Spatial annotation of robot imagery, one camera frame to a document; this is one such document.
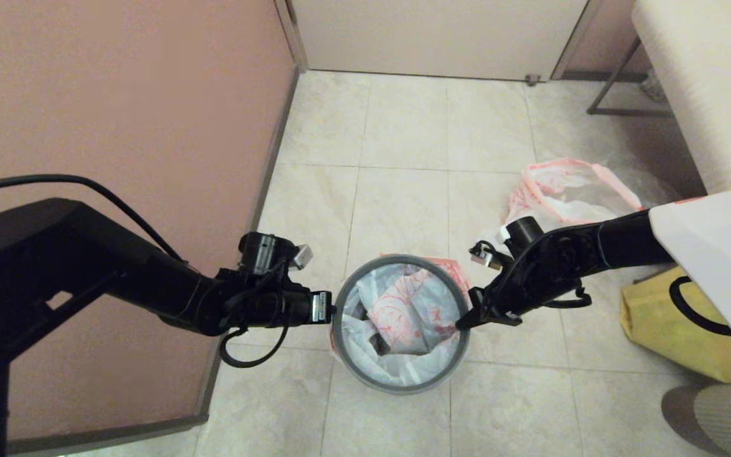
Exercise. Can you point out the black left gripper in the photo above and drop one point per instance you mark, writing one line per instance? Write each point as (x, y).
(276, 301)

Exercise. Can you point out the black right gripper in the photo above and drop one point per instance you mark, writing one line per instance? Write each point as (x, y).
(524, 285)

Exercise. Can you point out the white plastic bag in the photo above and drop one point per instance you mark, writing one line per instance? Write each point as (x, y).
(397, 317)

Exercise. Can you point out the white red bag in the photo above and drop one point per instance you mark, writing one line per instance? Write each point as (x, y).
(562, 197)

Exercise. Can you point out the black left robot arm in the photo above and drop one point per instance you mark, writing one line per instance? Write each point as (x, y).
(73, 279)

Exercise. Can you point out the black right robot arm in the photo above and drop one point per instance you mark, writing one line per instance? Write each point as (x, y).
(689, 247)

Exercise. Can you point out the yellow fabric tote bag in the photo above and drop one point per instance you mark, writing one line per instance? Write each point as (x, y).
(664, 330)

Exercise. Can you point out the small metal floor stop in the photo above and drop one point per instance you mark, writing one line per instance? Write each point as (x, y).
(532, 80)

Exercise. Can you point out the pink brown partition panel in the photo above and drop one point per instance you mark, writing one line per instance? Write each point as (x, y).
(118, 82)

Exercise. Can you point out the beige partition panel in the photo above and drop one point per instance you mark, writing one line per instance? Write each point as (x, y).
(435, 32)

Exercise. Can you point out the cream ribbed bench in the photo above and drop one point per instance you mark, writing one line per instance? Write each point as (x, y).
(708, 82)

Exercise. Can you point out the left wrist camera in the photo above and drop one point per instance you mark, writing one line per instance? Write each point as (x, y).
(302, 256)

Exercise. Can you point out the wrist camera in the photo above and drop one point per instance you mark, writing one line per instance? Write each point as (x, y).
(481, 254)
(302, 256)

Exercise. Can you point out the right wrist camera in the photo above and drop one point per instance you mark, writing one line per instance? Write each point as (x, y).
(481, 254)

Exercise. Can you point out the dark metal bench frame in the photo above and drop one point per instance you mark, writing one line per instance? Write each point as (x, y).
(619, 112)

